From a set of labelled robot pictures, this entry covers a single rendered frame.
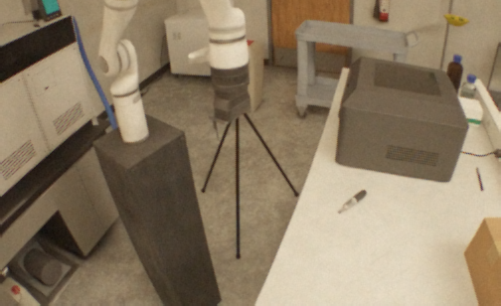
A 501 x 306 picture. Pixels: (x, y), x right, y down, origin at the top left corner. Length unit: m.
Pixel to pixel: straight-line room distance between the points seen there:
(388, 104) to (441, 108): 0.20
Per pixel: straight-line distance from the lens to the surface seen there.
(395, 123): 1.16
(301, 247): 1.00
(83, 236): 2.13
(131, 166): 1.03
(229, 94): 0.67
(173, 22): 4.10
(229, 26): 0.62
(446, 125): 1.18
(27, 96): 1.75
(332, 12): 4.13
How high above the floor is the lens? 1.68
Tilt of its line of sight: 34 degrees down
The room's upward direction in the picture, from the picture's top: 3 degrees counter-clockwise
